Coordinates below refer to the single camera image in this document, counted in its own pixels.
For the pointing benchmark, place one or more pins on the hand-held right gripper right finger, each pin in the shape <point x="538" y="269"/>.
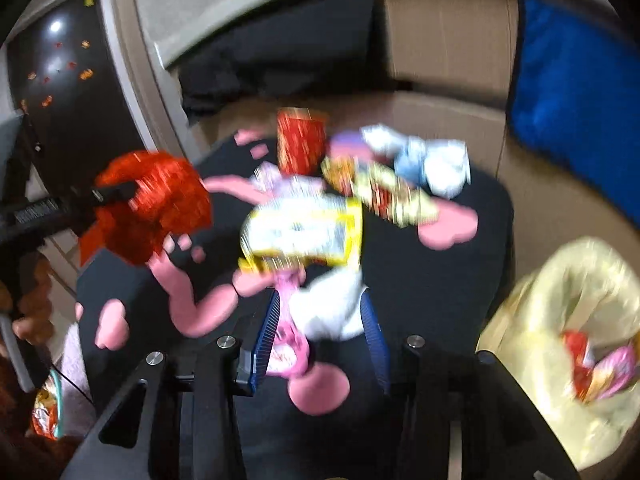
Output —
<point x="376" y="345"/>

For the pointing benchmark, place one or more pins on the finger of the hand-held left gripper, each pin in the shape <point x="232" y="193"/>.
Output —
<point x="115" y="192"/>

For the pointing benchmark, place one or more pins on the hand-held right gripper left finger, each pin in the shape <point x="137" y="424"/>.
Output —
<point x="262" y="345"/>

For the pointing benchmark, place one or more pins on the pink cartoon wrapper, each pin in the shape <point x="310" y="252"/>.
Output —
<point x="287" y="347"/>

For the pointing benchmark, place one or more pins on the red foil wrapper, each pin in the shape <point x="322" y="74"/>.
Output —
<point x="170" y="195"/>

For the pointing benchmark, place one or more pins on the white tissue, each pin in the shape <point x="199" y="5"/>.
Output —
<point x="330" y="310"/>

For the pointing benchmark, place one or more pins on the white pink candy wrapper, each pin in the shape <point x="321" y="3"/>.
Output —
<point x="292" y="185"/>

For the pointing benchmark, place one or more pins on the yellowish plush toy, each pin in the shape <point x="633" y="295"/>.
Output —
<point x="550" y="310"/>

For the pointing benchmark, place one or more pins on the person's left hand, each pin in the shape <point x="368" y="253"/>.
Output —
<point x="35" y="325"/>

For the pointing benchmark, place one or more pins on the black mat with pink print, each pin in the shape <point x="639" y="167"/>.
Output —
<point x="425" y="285"/>

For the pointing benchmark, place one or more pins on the black glossy panel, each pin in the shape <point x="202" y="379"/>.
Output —
<point x="65" y="90"/>

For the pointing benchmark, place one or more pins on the yellow white snack packet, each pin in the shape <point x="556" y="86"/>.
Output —
<point x="300" y="230"/>

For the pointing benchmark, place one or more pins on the colourful snack wrapper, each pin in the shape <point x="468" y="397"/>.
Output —
<point x="385" y="195"/>

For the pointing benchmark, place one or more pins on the white blue crumpled wrapper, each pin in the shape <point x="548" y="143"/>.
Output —
<point x="430" y="165"/>

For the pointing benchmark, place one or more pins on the red snack box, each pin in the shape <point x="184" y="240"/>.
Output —
<point x="300" y="145"/>

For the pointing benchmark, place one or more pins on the orange snack packet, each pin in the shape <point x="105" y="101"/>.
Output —
<point x="45" y="410"/>

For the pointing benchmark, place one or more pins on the red crumpled wrapper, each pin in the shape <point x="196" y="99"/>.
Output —
<point x="577" y="355"/>

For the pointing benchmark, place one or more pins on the purple soft item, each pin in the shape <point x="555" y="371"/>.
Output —
<point x="347" y="142"/>

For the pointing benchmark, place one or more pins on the black cloth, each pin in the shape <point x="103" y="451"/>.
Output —
<point x="275" y="60"/>

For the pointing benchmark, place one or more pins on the pink crumpled wrapper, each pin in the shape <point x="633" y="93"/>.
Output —
<point x="612" y="370"/>

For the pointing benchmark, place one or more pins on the blue cloth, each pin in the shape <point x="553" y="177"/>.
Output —
<point x="575" y="110"/>

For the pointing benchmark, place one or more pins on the cardboard box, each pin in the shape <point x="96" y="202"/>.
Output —
<point x="440" y="35"/>

